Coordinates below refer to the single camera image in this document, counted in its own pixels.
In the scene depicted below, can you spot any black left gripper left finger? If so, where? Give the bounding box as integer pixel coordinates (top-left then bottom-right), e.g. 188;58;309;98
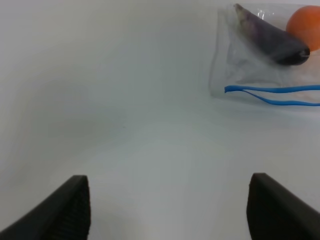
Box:
0;175;90;240

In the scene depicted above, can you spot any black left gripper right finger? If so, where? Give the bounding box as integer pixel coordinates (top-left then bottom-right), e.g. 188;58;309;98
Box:
246;173;320;240

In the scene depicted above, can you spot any clear zip bag blue zipper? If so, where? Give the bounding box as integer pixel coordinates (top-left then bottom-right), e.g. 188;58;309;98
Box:
209;3;320;106

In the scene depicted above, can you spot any dark purple eggplant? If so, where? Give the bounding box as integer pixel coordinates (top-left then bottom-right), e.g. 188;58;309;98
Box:
234;3;311;66

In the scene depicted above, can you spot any orange fruit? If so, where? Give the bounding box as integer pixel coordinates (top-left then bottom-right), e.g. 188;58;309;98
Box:
286;5;320;52

